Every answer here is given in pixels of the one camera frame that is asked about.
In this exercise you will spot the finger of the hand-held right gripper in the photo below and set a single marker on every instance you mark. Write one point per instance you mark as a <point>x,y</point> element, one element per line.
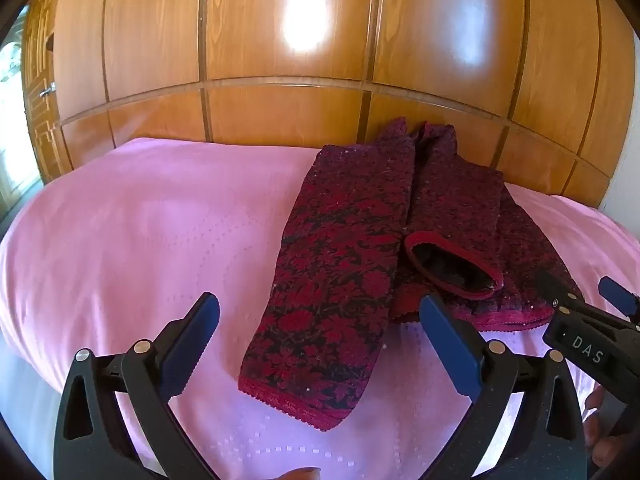
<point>617,294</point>
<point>560,287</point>

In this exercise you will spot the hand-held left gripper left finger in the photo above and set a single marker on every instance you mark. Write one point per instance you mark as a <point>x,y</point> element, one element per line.
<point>192,345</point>

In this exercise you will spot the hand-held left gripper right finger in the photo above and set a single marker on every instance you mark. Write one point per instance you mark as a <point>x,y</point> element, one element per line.
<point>450,345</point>

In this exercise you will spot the red floral knit garment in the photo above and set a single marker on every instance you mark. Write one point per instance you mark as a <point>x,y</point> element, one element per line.
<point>340,285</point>

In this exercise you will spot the person's right hand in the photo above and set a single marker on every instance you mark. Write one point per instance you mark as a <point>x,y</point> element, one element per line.
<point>597,425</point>

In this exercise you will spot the person's left hand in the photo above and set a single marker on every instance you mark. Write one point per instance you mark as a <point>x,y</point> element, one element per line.
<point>300,475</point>

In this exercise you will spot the pink bed sheet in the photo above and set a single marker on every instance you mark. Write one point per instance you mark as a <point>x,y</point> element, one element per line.
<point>150,240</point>

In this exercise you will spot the wooden panelled wardrobe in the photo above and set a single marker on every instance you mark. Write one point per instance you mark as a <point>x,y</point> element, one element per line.
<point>300,110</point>

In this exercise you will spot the carved wooden door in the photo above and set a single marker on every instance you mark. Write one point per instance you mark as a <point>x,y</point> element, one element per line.
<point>42,125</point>

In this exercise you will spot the bright window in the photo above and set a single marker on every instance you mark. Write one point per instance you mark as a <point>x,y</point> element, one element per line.
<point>12,125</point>

